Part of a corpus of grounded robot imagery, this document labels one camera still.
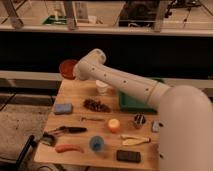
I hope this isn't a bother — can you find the red-orange bowl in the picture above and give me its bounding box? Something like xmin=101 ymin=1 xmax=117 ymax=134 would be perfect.
xmin=59 ymin=59 xmax=77 ymax=80

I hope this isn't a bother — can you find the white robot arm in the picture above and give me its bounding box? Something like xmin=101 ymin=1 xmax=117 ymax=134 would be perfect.
xmin=74 ymin=49 xmax=213 ymax=171

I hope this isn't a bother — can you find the white cup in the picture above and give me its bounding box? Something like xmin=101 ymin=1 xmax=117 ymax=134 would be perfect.
xmin=95 ymin=80 xmax=109 ymax=95

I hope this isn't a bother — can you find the bunch of dark grapes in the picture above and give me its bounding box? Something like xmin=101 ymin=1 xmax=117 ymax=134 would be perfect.
xmin=83 ymin=99 xmax=111 ymax=112

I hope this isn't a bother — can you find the green plastic tray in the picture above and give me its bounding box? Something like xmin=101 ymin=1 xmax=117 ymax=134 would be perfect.
xmin=117 ymin=77 xmax=166 ymax=114

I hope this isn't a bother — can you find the orange round fruit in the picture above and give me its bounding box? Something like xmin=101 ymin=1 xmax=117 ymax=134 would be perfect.
xmin=107 ymin=118 xmax=121 ymax=133

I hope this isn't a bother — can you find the small metal tool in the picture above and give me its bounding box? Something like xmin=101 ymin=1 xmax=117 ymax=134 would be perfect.
xmin=80 ymin=117 xmax=105 ymax=122

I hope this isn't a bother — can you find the small dark metal cup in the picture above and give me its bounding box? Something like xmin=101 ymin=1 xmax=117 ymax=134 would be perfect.
xmin=133 ymin=114 xmax=146 ymax=129

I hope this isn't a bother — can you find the blue plastic cup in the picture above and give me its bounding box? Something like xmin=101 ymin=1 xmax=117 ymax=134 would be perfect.
xmin=89 ymin=136 xmax=105 ymax=152

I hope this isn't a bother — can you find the light blue sponge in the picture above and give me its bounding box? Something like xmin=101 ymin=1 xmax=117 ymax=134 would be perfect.
xmin=151 ymin=121 xmax=159 ymax=133

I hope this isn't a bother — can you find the black rectangular block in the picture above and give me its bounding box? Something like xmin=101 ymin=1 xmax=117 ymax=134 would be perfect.
xmin=116 ymin=150 xmax=141 ymax=163

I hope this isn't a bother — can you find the orange sausage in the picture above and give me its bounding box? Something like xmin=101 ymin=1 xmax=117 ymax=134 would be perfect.
xmin=55 ymin=144 xmax=84 ymax=153

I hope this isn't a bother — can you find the black clamp handle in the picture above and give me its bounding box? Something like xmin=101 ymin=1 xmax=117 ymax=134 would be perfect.
xmin=14 ymin=135 xmax=37 ymax=171

